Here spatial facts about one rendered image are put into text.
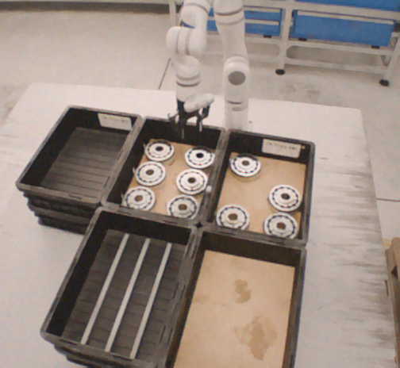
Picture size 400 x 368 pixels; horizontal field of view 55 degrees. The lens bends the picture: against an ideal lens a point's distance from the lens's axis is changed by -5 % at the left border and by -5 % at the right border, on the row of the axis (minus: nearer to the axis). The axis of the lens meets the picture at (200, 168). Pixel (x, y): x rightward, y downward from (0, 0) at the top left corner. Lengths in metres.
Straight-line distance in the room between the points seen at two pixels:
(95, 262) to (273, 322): 0.53
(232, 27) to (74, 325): 0.97
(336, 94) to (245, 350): 2.38
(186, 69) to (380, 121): 2.14
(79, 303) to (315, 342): 0.68
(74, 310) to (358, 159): 1.18
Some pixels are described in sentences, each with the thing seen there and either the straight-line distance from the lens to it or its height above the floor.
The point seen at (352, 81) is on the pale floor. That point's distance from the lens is 3.33.
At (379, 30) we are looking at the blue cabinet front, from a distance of 3.14.
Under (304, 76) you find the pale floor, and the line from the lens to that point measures 3.26.
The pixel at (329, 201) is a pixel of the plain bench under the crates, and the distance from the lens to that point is 1.50.
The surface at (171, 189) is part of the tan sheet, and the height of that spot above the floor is 0.83.
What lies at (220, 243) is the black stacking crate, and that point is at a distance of 1.14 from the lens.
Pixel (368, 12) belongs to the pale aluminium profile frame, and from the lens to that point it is 3.01.
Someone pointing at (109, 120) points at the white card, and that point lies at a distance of 1.49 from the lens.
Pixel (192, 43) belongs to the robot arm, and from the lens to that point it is 1.02.
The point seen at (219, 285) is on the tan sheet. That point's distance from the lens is 1.13.
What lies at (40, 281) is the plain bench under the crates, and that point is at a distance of 1.39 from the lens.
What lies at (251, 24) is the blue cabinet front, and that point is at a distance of 3.04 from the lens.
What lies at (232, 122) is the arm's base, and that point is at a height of 0.85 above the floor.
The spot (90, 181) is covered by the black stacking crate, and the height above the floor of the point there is 0.83.
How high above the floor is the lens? 1.86
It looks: 49 degrees down
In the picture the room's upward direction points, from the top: 1 degrees counter-clockwise
